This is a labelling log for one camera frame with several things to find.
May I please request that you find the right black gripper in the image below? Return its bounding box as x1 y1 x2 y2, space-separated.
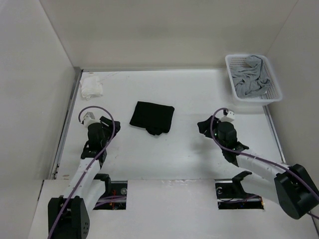
197 115 226 150

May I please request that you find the black tank top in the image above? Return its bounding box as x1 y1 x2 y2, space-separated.
130 101 175 136

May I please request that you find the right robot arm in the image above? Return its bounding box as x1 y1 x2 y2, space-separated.
197 116 319 220

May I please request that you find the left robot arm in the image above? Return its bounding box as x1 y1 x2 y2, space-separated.
47 112 121 239

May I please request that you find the folded white tank top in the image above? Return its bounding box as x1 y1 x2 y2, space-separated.
80 76 103 100

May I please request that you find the grey tank top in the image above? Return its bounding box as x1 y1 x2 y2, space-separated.
230 55 271 98

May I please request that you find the white plastic basket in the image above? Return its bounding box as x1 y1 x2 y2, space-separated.
225 54 283 106

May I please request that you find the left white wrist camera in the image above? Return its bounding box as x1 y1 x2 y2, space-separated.
82 112 97 128

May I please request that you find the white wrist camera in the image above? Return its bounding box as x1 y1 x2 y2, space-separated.
220 110 235 122
82 112 97 128

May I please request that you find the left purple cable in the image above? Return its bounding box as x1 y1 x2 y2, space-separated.
46 106 125 239

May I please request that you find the purple cable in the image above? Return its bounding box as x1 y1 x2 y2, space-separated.
211 108 319 220
46 106 125 239

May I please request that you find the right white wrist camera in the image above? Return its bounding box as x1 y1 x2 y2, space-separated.
220 110 235 122

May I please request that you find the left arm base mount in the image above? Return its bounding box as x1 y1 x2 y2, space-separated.
94 181 128 210

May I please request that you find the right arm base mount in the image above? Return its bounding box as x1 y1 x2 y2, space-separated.
215 180 264 210

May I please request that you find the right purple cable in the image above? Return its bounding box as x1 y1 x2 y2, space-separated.
211 108 319 220

